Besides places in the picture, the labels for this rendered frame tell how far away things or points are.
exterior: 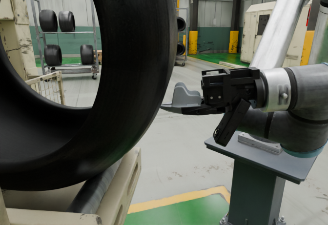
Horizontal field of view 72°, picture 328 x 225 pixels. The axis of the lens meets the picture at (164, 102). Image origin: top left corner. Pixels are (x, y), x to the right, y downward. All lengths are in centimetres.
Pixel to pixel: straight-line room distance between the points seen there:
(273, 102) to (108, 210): 38
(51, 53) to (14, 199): 547
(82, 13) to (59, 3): 99
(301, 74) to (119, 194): 44
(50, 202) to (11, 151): 15
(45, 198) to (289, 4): 88
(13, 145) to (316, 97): 67
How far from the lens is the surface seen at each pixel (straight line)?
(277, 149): 128
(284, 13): 83
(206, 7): 1317
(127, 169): 59
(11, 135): 69
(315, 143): 59
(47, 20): 603
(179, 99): 48
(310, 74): 51
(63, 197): 65
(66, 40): 1170
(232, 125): 49
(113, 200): 51
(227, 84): 46
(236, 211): 159
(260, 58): 70
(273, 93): 48
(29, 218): 39
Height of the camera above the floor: 119
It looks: 18 degrees down
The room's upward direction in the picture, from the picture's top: straight up
